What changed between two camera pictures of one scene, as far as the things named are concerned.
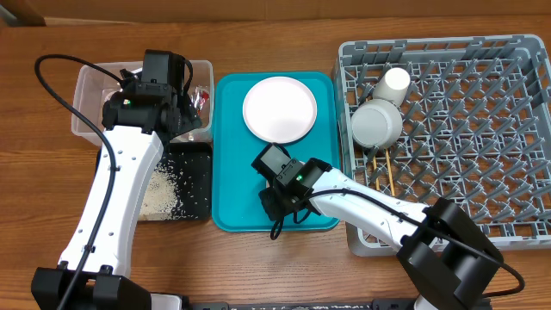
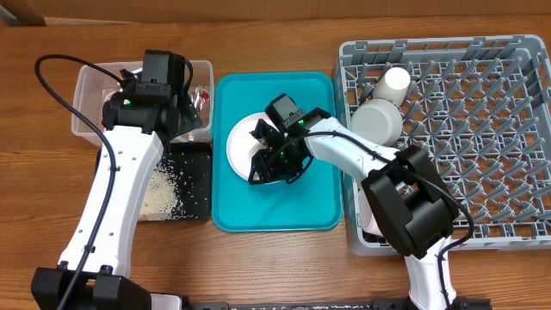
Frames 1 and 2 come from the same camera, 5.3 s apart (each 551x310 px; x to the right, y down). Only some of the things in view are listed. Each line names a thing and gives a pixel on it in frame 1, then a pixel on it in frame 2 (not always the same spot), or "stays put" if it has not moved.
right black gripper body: x=273 y=206 -> x=287 y=165
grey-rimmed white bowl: x=376 y=123 stays put
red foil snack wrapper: x=199 y=98 stays put
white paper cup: x=393 y=86 stays put
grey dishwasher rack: x=475 y=128 stays put
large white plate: x=280 y=109 -> x=242 y=145
